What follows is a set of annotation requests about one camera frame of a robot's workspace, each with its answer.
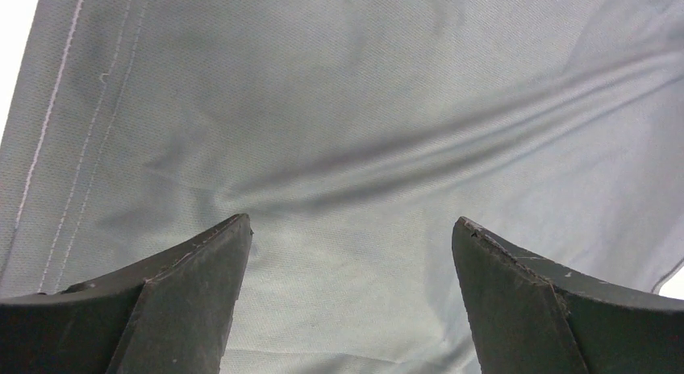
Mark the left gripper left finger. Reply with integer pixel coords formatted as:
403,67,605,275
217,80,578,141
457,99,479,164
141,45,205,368
1,214,252,373

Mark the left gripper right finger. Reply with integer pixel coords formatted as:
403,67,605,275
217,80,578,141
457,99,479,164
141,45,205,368
452,217,683,374

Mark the grey t-shirt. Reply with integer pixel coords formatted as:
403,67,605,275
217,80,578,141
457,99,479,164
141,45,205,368
1,0,683,373

